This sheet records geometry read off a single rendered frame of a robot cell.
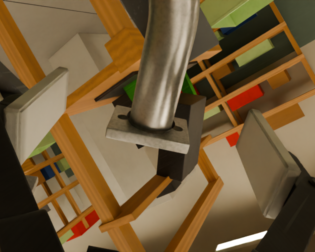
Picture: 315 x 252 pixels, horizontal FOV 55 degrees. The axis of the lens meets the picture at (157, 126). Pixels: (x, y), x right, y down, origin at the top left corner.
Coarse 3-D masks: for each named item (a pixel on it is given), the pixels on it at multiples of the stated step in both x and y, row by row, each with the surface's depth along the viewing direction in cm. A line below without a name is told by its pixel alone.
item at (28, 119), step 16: (48, 80) 16; (64, 80) 18; (32, 96) 14; (48, 96) 16; (64, 96) 19; (16, 112) 13; (32, 112) 14; (48, 112) 17; (16, 128) 13; (32, 128) 15; (48, 128) 17; (16, 144) 13; (32, 144) 15
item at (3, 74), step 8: (0, 64) 26; (0, 72) 25; (8, 72) 26; (0, 80) 26; (8, 80) 26; (16, 80) 27; (0, 88) 26; (8, 88) 26; (16, 88) 26; (24, 88) 27
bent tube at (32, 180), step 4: (0, 96) 23; (0, 100) 23; (28, 176) 30; (32, 176) 30; (36, 176) 30; (28, 180) 29; (32, 180) 30; (36, 180) 30; (32, 184) 29; (36, 184) 30; (32, 188) 29; (32, 192) 29
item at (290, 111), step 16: (224, 32) 524; (272, 32) 485; (288, 32) 480; (240, 48) 511; (256, 48) 509; (208, 64) 587; (224, 64) 540; (240, 64) 527; (288, 64) 487; (304, 64) 481; (192, 80) 560; (208, 80) 551; (256, 80) 513; (272, 80) 514; (288, 80) 503; (224, 96) 542; (240, 96) 540; (256, 96) 530; (304, 96) 489; (208, 112) 570; (272, 112) 515; (288, 112) 516; (240, 128) 544; (272, 128) 530; (208, 144) 582
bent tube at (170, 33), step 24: (168, 0) 16; (192, 0) 17; (168, 24) 17; (192, 24) 17; (144, 48) 18; (168, 48) 17; (144, 72) 19; (168, 72) 18; (144, 96) 19; (168, 96) 19; (120, 120) 21; (144, 120) 20; (168, 120) 20; (144, 144) 20; (168, 144) 20
